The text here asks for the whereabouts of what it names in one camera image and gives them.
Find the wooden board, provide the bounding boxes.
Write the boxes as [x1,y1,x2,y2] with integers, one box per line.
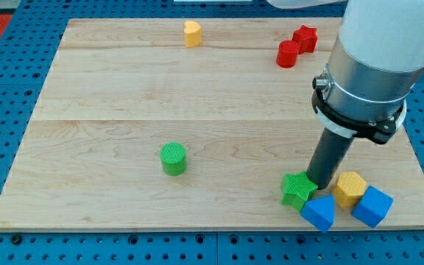
[0,17,424,233]

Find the green star block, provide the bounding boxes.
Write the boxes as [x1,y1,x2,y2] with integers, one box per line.
[280,172,318,212]

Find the blue triangle block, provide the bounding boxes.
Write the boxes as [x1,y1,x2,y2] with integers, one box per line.
[300,194,335,233]

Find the red star block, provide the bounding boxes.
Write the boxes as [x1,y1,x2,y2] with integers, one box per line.
[292,25,318,54]

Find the yellow heart block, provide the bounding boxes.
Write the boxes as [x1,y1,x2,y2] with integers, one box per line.
[183,20,202,48]

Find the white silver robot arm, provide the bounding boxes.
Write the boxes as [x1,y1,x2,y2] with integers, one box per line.
[312,0,424,144]

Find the blue cube block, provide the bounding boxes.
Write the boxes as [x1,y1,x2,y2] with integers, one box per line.
[351,185,394,228]

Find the green cylinder block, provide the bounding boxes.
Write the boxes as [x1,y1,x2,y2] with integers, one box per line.
[160,142,187,176]

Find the yellow hexagon block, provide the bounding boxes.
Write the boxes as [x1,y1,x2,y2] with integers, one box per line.
[331,172,367,208]

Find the red cylinder block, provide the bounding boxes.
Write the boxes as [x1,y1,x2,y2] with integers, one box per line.
[276,40,300,68]

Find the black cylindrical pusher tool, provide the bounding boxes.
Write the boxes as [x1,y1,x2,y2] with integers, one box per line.
[306,129,354,190]

